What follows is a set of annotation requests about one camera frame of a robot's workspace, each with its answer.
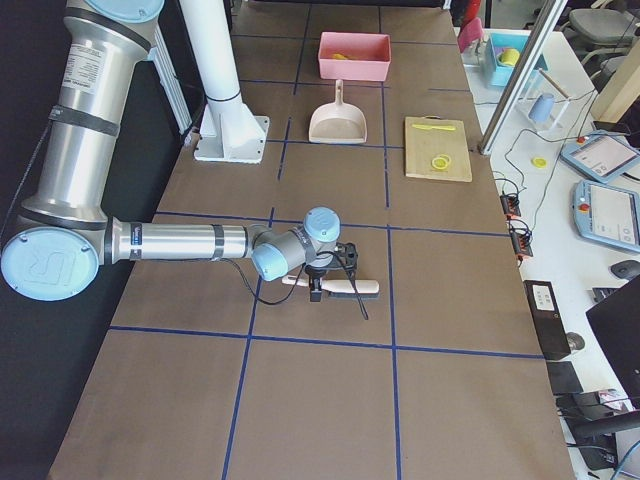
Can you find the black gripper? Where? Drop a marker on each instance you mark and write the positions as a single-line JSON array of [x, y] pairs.
[[315, 274]]

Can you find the white hand brush black bristles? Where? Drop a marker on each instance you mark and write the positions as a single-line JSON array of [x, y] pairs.
[[363, 289]]

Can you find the beige plastic dustpan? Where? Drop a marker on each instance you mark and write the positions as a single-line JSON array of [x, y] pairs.
[[338, 122]]

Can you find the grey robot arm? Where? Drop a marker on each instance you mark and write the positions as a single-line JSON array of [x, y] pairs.
[[62, 236]]

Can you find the pink plastic bin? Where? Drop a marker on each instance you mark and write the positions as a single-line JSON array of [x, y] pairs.
[[372, 54]]

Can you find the bamboo cutting board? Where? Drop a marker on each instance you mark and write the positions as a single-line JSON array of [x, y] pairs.
[[422, 146]]

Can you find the yellow-green plastic knife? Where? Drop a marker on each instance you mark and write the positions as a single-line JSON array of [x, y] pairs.
[[428, 127]]

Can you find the black power strip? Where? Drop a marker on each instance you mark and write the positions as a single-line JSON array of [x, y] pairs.
[[520, 233]]

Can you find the black box with label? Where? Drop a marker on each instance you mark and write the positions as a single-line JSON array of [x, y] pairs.
[[547, 320]]

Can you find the yellow round lid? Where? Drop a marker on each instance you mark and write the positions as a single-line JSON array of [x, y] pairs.
[[539, 162]]

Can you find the teal tray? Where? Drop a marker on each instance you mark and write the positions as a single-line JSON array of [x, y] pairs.
[[494, 74]]

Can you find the upper blue teach pendant tablet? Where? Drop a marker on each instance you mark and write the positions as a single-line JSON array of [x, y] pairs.
[[607, 215]]

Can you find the black laptop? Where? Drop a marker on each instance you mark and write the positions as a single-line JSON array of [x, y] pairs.
[[615, 324]]

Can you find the yellow-green plastic cup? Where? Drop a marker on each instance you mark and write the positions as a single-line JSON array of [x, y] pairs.
[[508, 57]]

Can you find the magenta cloth roll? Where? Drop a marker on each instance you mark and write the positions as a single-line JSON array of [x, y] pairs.
[[469, 33]]

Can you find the black computer mouse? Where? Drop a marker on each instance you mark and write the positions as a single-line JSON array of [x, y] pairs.
[[626, 269]]

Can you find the grey office chair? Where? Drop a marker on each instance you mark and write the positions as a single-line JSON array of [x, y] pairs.
[[597, 34]]

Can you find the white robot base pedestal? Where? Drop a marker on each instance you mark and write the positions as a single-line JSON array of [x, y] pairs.
[[229, 131]]

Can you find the aluminium frame post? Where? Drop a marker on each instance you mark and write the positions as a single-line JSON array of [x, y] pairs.
[[542, 28]]

